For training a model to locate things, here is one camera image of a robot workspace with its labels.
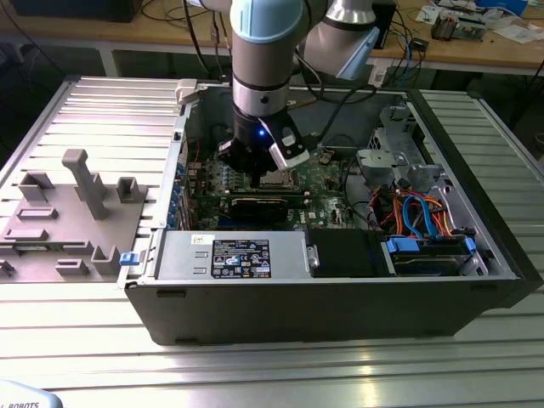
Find grey power supply unit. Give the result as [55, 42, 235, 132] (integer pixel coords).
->
[155, 229, 309, 281]

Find grey case release handle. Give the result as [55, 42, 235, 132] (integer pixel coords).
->
[174, 78, 201, 105]

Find copper heat sink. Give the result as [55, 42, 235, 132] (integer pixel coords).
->
[431, 12, 459, 43]

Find hard disk in blue carrier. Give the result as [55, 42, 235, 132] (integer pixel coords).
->
[380, 235, 477, 277]

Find black PC case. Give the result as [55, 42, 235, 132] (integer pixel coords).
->
[122, 78, 544, 348]

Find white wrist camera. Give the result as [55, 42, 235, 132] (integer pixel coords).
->
[258, 116, 310, 173]

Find black computer box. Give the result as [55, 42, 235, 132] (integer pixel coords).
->
[10, 0, 137, 23]

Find black graphics card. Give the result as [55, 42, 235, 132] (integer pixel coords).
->
[228, 195, 291, 225]

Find blue network cable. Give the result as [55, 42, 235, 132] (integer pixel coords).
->
[403, 37, 420, 86]

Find blue box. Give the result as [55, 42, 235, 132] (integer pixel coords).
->
[474, 0, 530, 14]

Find grey metal drive cage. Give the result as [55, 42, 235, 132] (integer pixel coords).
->
[367, 105, 428, 167]

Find red orange wire bundle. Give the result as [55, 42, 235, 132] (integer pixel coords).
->
[368, 189, 410, 234]

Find black RAM slot row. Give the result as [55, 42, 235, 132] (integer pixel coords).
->
[229, 189, 308, 201]

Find wooden desk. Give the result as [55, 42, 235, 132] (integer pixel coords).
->
[0, 0, 544, 78]

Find grey plastic parts rack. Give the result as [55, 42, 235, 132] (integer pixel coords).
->
[0, 148, 150, 286]

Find CPU socket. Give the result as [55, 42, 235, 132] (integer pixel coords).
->
[253, 168, 300, 190]

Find white paper sheet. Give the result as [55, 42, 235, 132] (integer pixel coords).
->
[492, 23, 544, 43]

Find black drive bay box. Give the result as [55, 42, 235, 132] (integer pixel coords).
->
[305, 229, 386, 280]

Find blue data wire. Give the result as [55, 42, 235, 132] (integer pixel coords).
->
[401, 194, 439, 239]

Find metal drive unit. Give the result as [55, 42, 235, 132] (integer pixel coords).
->
[456, 14, 488, 43]

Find green motherboard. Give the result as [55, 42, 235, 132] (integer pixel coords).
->
[186, 144, 367, 233]

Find black wire white label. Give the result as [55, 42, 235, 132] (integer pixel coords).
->
[210, 122, 234, 145]

